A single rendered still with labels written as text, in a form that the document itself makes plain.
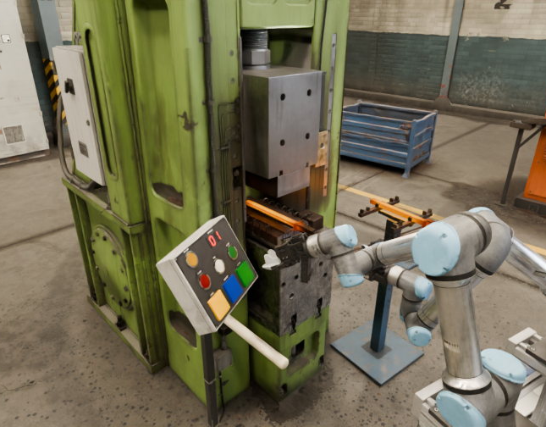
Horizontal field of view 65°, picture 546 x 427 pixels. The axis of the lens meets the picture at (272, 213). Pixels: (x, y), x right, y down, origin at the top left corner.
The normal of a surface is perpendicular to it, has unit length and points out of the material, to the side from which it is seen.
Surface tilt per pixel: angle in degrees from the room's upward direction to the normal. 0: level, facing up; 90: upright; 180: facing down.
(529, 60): 90
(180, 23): 89
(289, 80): 90
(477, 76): 90
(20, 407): 0
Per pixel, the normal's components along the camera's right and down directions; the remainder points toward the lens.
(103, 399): 0.00, -0.90
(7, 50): 0.72, 0.29
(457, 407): -0.78, 0.37
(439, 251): -0.84, 0.12
